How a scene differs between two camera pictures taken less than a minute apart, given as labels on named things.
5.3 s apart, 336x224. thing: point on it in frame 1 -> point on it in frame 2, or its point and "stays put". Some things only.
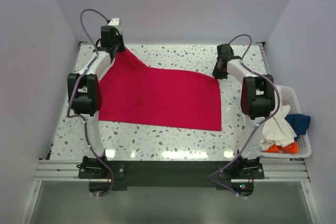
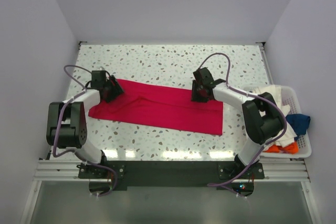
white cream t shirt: x=278 y=129 stays put
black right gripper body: x=218 y=70 -> x=198 y=92
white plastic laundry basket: x=289 y=96 stays put
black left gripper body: x=115 y=48 -> x=113 y=88
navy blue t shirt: x=300 y=123 stays put
